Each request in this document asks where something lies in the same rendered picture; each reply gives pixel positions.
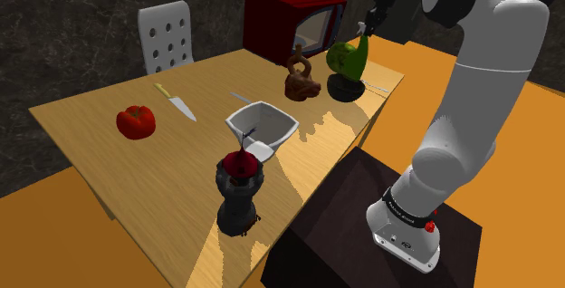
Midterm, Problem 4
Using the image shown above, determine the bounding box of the red microwave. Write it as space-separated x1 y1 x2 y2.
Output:
241 0 349 68

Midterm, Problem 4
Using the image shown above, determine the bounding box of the green plant in black pot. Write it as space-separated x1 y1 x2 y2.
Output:
325 34 370 103

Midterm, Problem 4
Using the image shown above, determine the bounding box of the white chair with holes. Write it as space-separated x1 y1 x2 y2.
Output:
137 0 196 76

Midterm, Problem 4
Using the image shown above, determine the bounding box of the red tomato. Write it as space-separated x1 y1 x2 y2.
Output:
115 104 158 141

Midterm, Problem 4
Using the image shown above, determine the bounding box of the dark tower figure red roof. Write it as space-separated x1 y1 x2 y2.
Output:
215 128 265 238

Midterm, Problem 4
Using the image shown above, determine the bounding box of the brown ceramic jug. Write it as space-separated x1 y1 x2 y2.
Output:
283 43 323 102

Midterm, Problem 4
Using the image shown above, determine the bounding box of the dark robot stand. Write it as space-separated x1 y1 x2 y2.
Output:
259 146 484 288

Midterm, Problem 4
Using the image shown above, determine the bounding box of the thin silver utensil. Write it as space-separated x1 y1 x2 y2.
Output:
228 91 254 105

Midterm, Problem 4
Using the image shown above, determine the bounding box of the thin pale blue stick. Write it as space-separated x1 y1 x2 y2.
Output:
362 81 390 95

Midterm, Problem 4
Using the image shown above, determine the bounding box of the wooden table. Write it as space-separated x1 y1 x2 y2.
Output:
27 34 406 288

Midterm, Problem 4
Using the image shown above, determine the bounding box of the yellow-handled kitchen knife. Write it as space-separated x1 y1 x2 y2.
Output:
152 82 198 123

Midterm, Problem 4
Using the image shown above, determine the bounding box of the white square bowl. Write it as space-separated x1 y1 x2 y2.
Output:
224 101 301 164

